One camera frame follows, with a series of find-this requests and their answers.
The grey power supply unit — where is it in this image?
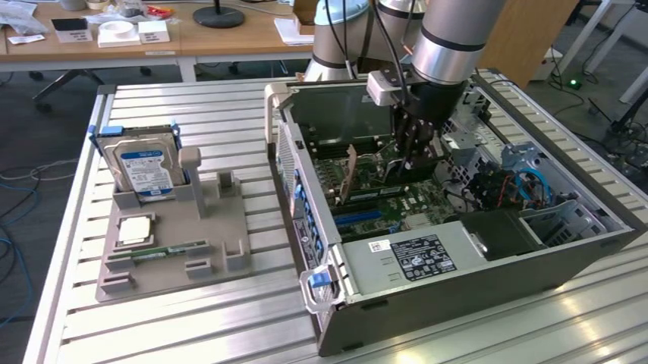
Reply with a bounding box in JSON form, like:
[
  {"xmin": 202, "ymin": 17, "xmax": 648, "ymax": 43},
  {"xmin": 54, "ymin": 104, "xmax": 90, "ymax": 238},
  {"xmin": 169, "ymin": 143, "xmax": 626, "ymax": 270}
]
[{"xmin": 332, "ymin": 221, "xmax": 491, "ymax": 299}]

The hard disk in blue carrier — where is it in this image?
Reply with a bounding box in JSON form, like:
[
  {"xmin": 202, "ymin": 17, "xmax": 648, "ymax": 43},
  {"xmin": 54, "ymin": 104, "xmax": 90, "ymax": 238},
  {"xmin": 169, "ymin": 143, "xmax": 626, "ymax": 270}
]
[{"xmin": 89, "ymin": 121, "xmax": 192, "ymax": 201}]

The wooden cabinet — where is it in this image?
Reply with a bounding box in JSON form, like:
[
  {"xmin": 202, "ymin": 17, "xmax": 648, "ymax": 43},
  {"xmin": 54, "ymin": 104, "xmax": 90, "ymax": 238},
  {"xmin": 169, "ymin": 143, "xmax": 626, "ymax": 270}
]
[{"xmin": 420, "ymin": 0, "xmax": 582, "ymax": 89}]

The blue floor cable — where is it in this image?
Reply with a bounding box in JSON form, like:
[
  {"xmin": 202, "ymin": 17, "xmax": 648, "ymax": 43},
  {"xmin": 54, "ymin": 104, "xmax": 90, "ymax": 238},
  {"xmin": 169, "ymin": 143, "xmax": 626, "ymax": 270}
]
[{"xmin": 0, "ymin": 181, "xmax": 42, "ymax": 328}]

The white desk frame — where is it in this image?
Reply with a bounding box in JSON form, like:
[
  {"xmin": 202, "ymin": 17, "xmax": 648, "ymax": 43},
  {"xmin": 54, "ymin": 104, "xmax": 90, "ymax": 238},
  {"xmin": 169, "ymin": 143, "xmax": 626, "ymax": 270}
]
[{"xmin": 551, "ymin": 0, "xmax": 648, "ymax": 104}]

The brown cardboard box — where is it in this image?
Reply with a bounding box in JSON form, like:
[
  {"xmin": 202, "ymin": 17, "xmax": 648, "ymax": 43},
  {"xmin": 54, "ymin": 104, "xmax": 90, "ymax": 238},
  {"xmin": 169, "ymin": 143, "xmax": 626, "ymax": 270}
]
[{"xmin": 293, "ymin": 0, "xmax": 320, "ymax": 27}]

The green RAM stick bare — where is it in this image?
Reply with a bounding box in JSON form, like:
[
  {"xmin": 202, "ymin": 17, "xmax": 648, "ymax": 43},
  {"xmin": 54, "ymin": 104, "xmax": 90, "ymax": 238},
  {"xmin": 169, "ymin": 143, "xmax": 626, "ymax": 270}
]
[{"xmin": 109, "ymin": 241, "xmax": 208, "ymax": 262}]

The perforated metal drive cage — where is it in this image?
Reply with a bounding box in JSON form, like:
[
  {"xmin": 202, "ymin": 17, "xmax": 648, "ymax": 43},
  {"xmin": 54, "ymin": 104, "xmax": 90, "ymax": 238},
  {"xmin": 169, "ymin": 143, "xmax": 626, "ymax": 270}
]
[{"xmin": 437, "ymin": 109, "xmax": 508, "ymax": 190}]

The stack of white papers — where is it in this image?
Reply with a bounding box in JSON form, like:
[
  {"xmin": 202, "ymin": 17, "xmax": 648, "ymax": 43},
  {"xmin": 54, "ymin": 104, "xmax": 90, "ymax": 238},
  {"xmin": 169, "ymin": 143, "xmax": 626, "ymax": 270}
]
[{"xmin": 274, "ymin": 17, "xmax": 316, "ymax": 46}]

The black office chair base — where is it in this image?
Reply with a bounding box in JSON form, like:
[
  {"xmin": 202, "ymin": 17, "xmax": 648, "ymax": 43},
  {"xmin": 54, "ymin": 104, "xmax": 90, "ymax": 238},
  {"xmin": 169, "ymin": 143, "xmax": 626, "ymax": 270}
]
[{"xmin": 31, "ymin": 68, "xmax": 106, "ymax": 113}]

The blue plastic case latch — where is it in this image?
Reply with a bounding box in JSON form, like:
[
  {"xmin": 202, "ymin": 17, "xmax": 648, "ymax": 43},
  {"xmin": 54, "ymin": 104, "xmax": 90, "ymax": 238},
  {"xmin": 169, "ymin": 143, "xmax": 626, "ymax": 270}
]
[{"xmin": 308, "ymin": 272, "xmax": 332, "ymax": 292}]

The grey plastic parts rack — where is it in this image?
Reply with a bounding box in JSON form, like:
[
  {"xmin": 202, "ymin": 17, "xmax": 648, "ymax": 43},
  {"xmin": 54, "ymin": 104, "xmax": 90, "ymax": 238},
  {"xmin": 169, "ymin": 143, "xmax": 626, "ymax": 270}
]
[{"xmin": 95, "ymin": 146, "xmax": 254, "ymax": 303}]

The white tape roll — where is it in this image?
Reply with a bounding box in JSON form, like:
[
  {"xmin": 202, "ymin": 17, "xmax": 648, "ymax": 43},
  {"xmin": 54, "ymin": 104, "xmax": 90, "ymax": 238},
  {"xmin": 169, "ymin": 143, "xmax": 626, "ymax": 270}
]
[{"xmin": 101, "ymin": 20, "xmax": 134, "ymax": 39}]

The black round lamp base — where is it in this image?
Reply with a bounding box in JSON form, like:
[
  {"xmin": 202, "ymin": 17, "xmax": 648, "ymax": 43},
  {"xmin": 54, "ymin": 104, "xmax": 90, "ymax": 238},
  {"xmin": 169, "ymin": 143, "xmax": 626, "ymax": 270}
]
[{"xmin": 192, "ymin": 0, "xmax": 248, "ymax": 29}]

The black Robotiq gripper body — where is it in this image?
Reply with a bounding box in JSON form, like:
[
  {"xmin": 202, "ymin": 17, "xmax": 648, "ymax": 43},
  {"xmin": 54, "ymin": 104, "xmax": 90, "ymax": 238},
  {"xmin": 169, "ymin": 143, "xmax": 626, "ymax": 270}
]
[{"xmin": 397, "ymin": 77, "xmax": 471, "ymax": 124}]

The blue expansion slot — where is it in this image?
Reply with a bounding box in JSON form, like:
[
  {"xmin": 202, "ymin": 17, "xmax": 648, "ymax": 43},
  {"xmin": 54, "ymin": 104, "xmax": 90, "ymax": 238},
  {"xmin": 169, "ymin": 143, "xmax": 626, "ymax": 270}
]
[{"xmin": 333, "ymin": 209, "xmax": 385, "ymax": 225}]

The flat white box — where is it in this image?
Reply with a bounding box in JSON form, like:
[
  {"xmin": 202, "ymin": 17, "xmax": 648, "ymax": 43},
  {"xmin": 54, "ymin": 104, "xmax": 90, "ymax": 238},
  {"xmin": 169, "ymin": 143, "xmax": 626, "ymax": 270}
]
[{"xmin": 97, "ymin": 30, "xmax": 144, "ymax": 49}]

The small white labelled box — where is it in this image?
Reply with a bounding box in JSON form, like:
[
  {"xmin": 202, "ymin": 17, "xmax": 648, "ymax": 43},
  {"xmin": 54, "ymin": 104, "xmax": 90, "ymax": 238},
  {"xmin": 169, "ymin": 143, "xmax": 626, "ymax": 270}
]
[{"xmin": 137, "ymin": 20, "xmax": 172, "ymax": 45}]

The long wooden desk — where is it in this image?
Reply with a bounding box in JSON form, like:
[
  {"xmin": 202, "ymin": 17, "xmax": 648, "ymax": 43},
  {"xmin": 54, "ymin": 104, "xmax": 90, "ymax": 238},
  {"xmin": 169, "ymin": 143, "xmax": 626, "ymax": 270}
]
[{"xmin": 0, "ymin": 0, "xmax": 460, "ymax": 73}]

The silver CPU chip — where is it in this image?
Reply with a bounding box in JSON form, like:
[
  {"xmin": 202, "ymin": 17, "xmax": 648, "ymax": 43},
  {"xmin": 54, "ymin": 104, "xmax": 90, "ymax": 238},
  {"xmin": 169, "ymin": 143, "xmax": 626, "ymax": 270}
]
[{"xmin": 117, "ymin": 218, "xmax": 153, "ymax": 243}]

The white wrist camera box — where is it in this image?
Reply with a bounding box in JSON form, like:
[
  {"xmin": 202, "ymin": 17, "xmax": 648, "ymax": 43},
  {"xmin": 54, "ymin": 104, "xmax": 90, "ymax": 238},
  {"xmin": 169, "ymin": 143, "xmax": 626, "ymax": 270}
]
[{"xmin": 367, "ymin": 71, "xmax": 407, "ymax": 106}]

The metal disk bay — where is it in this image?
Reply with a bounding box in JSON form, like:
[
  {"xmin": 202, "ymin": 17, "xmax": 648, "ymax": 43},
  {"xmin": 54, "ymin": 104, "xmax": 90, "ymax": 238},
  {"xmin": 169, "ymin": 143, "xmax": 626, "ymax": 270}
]
[{"xmin": 519, "ymin": 200, "xmax": 608, "ymax": 247}]

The grey open PC case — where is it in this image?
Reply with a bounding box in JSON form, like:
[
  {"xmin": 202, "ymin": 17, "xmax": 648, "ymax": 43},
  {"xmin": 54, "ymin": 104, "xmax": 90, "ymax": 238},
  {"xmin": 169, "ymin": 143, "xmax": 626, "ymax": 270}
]
[{"xmin": 264, "ymin": 67, "xmax": 638, "ymax": 359}]

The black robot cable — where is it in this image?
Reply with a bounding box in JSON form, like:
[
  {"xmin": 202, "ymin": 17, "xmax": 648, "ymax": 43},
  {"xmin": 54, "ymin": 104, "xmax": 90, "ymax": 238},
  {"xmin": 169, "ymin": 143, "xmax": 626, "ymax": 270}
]
[{"xmin": 372, "ymin": 0, "xmax": 415, "ymax": 111}]

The black graphics card with fan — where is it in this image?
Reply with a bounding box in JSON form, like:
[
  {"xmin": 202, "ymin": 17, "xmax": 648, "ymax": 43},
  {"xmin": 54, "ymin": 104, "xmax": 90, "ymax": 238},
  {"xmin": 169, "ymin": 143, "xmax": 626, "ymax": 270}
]
[{"xmin": 335, "ymin": 143, "xmax": 445, "ymax": 208}]

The black and white sign box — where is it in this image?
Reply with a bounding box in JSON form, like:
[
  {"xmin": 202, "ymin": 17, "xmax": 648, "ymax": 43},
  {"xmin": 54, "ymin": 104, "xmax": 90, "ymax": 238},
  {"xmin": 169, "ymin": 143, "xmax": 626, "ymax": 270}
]
[{"xmin": 51, "ymin": 17, "xmax": 94, "ymax": 43}]

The white box red button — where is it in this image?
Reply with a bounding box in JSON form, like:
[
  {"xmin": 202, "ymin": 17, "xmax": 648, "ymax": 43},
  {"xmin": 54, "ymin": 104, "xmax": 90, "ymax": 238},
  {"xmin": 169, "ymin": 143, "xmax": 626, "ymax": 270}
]
[{"xmin": 536, "ymin": 47, "xmax": 566, "ymax": 83}]

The crumpled plastic bag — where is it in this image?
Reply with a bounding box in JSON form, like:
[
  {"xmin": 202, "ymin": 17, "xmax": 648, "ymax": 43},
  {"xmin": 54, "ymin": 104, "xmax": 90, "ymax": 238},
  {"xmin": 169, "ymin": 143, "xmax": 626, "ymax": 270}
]
[{"xmin": 0, "ymin": 2, "xmax": 50, "ymax": 35}]

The green motherboard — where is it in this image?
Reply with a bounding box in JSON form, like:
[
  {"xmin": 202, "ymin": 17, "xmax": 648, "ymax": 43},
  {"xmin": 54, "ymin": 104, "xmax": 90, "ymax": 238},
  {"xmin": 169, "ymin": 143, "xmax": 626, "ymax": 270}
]
[{"xmin": 304, "ymin": 134, "xmax": 460, "ymax": 243}]

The blue wire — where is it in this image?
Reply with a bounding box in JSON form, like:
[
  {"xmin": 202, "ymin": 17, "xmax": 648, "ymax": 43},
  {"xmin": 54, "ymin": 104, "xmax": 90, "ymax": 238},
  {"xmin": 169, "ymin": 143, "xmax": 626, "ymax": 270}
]
[{"xmin": 516, "ymin": 168, "xmax": 558, "ymax": 209}]

